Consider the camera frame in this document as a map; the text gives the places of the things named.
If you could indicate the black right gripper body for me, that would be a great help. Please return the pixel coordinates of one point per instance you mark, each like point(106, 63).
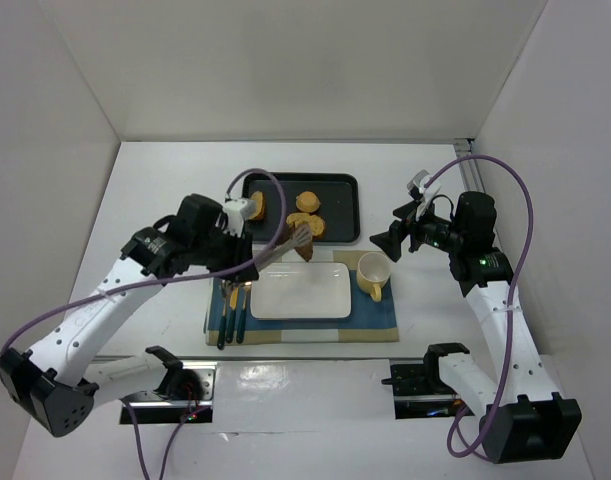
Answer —
point(402, 234)

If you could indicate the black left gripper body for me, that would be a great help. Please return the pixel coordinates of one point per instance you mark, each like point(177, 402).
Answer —
point(241, 255)

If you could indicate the metal kitchen tongs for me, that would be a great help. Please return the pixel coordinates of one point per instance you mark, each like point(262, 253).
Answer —
point(261, 262)

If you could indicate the brown croissant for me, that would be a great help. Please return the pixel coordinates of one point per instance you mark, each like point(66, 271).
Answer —
point(302, 247)

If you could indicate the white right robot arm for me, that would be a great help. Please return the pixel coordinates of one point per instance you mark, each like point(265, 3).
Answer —
point(522, 415)

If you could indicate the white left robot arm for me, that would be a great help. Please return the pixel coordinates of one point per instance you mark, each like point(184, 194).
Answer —
point(55, 381)

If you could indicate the small bread slice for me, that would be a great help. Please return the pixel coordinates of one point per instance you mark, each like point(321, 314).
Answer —
point(259, 200)

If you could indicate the seeded bread slice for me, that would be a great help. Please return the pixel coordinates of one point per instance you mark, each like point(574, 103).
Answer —
point(315, 222)

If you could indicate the yellow white mug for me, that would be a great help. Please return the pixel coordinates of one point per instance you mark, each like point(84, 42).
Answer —
point(372, 273)

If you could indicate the black baking tray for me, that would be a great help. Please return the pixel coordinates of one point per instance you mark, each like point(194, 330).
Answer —
point(337, 193)

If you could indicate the white rectangular plate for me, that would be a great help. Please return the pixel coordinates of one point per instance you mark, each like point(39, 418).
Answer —
point(302, 291)

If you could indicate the round yellow bun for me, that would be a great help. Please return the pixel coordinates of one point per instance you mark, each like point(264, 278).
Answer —
point(308, 202)

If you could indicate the gold fork green handle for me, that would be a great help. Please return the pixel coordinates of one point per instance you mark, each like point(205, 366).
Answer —
point(224, 315)

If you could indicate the gold knife green handle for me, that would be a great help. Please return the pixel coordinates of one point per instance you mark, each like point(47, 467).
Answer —
point(231, 321)

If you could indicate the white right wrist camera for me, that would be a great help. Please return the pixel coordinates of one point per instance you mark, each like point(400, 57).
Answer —
point(423, 189)

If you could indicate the aluminium frame rail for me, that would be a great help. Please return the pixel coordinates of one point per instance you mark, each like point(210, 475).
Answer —
point(469, 169)

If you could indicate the gold spoon green handle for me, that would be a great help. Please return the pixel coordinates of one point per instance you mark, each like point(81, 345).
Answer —
point(241, 326)

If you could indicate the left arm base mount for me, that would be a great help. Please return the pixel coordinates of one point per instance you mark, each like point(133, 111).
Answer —
point(193, 396)

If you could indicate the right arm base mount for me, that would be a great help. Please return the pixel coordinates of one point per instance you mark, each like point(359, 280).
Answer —
point(414, 397)

